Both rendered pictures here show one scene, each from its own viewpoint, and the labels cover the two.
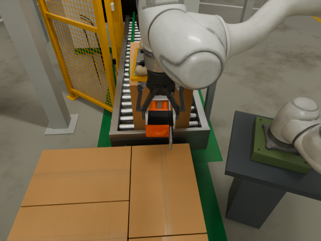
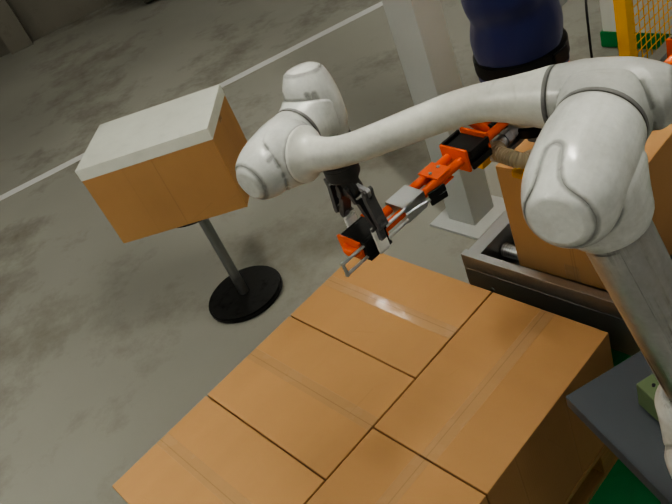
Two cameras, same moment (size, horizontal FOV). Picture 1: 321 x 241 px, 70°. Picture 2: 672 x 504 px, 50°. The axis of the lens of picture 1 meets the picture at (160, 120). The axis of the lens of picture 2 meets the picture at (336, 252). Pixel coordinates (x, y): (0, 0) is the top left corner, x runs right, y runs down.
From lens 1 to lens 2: 1.18 m
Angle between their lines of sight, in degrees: 48
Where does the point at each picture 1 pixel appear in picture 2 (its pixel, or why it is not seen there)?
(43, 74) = not seen: hidden behind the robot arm
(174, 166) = (535, 362)
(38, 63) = (428, 84)
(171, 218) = (451, 438)
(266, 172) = (645, 442)
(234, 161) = (599, 390)
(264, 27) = (349, 146)
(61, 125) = (464, 214)
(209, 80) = (255, 192)
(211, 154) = not seen: outside the picture
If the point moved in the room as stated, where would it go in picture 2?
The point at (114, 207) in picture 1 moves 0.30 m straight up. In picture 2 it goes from (388, 377) to (357, 308)
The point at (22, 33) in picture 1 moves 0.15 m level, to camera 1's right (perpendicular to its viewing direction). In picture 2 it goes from (407, 27) to (435, 29)
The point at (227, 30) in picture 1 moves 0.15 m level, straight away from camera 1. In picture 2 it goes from (287, 147) to (361, 106)
